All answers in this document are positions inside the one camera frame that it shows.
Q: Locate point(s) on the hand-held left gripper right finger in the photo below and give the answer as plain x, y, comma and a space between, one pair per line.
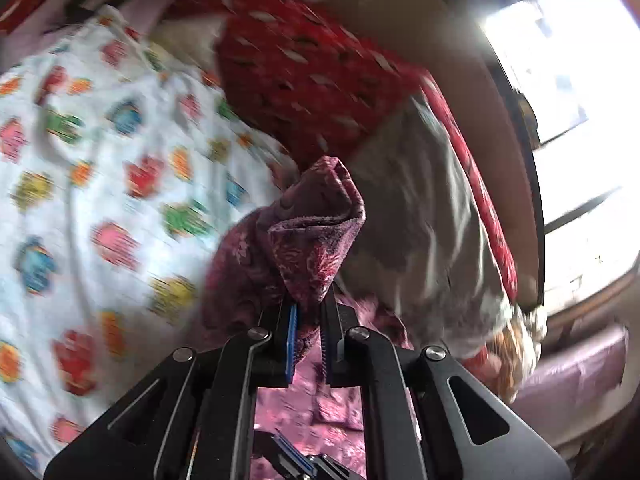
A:
336, 345

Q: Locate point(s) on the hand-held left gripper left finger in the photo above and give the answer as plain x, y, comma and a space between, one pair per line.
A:
291, 345

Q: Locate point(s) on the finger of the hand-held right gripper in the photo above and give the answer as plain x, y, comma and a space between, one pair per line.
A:
290, 456

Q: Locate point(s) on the maroon patterned small garment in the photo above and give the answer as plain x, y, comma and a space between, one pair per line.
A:
310, 240

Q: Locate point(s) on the grey cloth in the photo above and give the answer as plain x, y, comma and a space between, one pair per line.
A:
425, 210

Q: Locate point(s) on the orange white fluffy cloth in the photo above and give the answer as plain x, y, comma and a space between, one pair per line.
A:
520, 355

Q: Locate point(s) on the white colourful printed bedsheet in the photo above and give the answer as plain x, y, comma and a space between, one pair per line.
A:
100, 210

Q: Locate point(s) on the pink padded ledge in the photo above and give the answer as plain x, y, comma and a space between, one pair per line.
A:
575, 365

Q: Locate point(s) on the red printed blanket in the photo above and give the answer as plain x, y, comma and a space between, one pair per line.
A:
300, 75

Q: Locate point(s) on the cream pillow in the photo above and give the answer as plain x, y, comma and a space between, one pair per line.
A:
187, 37

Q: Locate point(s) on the bright window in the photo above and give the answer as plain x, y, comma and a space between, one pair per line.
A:
550, 60

